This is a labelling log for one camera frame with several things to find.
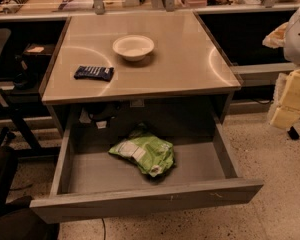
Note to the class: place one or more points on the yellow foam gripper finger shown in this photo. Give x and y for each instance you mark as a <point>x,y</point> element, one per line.
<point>285,110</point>
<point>276,38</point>

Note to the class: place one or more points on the green rice chip bag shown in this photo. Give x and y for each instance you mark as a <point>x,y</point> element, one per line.
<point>152,155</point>

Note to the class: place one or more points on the open grey drawer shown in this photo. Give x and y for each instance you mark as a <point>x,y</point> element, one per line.
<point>91,183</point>

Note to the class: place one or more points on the white paper bowl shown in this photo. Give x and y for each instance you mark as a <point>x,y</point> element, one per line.
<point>133,47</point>

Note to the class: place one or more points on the dark blue snack bar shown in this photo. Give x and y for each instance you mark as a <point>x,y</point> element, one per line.
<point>94,73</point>

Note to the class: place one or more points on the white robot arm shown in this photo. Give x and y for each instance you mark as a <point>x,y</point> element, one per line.
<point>291,48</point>

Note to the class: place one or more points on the black power adapter with cable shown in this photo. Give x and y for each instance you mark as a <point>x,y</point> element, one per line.
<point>293,134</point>

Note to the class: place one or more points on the grey counter cabinet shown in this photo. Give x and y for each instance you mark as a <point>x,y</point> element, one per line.
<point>184,61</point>

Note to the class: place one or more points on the black box with label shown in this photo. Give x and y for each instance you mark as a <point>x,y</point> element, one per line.
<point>38,55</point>

